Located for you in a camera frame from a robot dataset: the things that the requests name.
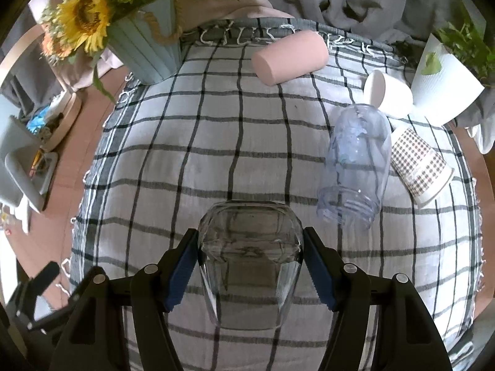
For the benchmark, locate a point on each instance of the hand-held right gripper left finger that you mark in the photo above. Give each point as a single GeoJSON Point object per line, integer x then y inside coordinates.
{"type": "Point", "coordinates": [181, 274]}

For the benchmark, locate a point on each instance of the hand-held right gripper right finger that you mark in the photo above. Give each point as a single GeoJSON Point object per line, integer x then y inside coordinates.
{"type": "Point", "coordinates": [321, 274]}

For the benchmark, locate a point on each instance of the brown checkered paper cup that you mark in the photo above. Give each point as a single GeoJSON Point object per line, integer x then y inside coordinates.
{"type": "Point", "coordinates": [419, 164]}

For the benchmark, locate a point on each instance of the green leafy plant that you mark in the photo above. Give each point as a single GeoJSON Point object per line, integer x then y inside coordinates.
{"type": "Point", "coordinates": [460, 42]}

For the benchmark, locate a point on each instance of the checkered tablecloth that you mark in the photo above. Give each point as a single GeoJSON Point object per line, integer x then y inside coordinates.
{"type": "Point", "coordinates": [270, 154]}

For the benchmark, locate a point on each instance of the pink cup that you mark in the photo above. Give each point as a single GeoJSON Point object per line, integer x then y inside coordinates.
{"type": "Point", "coordinates": [290, 58]}

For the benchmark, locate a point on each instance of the clear glass cup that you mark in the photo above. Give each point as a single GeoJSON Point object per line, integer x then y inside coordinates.
{"type": "Point", "coordinates": [249, 266]}

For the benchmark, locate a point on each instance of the sunflower bouquet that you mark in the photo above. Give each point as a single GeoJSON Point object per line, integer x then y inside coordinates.
{"type": "Point", "coordinates": [89, 11]}

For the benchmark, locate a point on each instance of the light blue ribbed flower pot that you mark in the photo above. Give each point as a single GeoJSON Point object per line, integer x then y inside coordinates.
{"type": "Point", "coordinates": [149, 42]}

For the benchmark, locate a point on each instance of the white plant pot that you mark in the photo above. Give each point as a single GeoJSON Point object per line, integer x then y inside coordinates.
{"type": "Point", "coordinates": [444, 85]}

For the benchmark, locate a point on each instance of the grey plastic organiser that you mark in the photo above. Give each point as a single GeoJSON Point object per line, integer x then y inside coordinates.
{"type": "Point", "coordinates": [19, 162]}

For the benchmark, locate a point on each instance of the clear blue plastic cup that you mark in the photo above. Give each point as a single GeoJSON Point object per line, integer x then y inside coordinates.
{"type": "Point", "coordinates": [354, 170]}

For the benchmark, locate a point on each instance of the white cup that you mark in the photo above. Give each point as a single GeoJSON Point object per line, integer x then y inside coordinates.
{"type": "Point", "coordinates": [388, 92]}

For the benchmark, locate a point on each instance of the round wooden tray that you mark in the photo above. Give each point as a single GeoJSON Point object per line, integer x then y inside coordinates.
{"type": "Point", "coordinates": [64, 118]}

